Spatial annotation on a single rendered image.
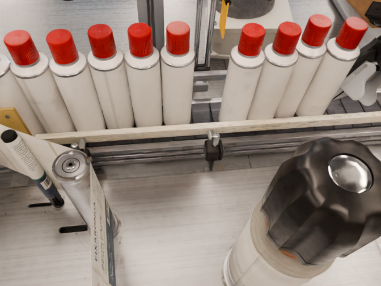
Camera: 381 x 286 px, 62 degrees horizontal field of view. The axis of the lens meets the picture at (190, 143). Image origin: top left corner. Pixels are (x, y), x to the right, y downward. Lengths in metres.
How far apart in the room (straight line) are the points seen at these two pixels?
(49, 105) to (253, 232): 0.36
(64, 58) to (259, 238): 0.33
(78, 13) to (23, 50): 0.50
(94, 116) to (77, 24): 0.42
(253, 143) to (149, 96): 0.22
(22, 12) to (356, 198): 0.92
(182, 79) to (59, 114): 0.21
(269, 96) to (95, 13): 0.57
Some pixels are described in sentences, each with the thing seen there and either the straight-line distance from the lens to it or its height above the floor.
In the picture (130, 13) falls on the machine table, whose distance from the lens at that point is 0.94.
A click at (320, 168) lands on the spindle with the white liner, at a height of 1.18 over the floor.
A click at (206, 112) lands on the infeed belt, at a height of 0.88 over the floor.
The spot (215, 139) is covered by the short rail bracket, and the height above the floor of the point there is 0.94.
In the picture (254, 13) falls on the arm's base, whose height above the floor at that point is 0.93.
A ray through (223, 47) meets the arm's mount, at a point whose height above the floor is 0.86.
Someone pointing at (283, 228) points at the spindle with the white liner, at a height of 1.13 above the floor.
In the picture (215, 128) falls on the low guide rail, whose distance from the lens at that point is 0.56.
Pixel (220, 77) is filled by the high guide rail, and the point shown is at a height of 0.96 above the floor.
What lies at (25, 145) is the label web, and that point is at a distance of 0.41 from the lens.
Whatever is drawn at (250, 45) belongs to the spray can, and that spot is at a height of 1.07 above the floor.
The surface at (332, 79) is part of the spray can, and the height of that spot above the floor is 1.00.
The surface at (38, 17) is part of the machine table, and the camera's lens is 0.98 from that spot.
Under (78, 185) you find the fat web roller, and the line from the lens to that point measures 0.35.
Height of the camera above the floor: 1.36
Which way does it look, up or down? 56 degrees down
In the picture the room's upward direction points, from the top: 5 degrees clockwise
